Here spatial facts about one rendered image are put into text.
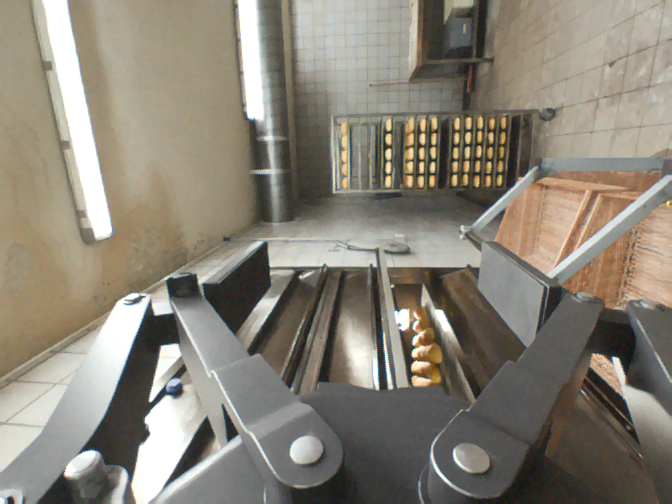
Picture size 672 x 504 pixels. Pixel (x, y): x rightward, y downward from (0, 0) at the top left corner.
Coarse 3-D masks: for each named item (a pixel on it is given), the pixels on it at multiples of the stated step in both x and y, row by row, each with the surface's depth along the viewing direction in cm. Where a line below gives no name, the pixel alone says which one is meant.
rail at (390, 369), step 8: (376, 248) 174; (376, 256) 160; (376, 264) 149; (384, 296) 114; (384, 304) 107; (384, 312) 102; (384, 320) 97; (384, 328) 93; (384, 336) 89; (384, 344) 85; (392, 352) 81; (392, 360) 78; (392, 368) 75; (392, 376) 72; (392, 384) 70
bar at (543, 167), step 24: (552, 168) 99; (576, 168) 99; (600, 168) 98; (624, 168) 97; (648, 168) 97; (648, 192) 57; (624, 216) 58; (480, 240) 93; (600, 240) 59; (576, 264) 60
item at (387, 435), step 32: (320, 384) 8; (352, 384) 8; (352, 416) 7; (384, 416) 7; (416, 416) 7; (448, 416) 7; (224, 448) 6; (352, 448) 6; (384, 448) 6; (416, 448) 6; (192, 480) 6; (224, 480) 6; (256, 480) 5; (352, 480) 5; (384, 480) 5; (416, 480) 5; (544, 480) 5; (576, 480) 5
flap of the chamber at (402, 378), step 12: (384, 264) 146; (384, 276) 132; (384, 288) 120; (396, 312) 139; (396, 324) 93; (396, 336) 87; (396, 348) 82; (396, 360) 77; (396, 372) 73; (408, 384) 69
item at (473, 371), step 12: (432, 276) 170; (432, 288) 155; (432, 300) 152; (444, 300) 142; (444, 312) 131; (444, 324) 129; (456, 324) 122; (456, 336) 114; (456, 348) 111; (468, 348) 106; (468, 360) 100; (468, 372) 98; (480, 372) 94; (468, 384) 98; (480, 384) 89
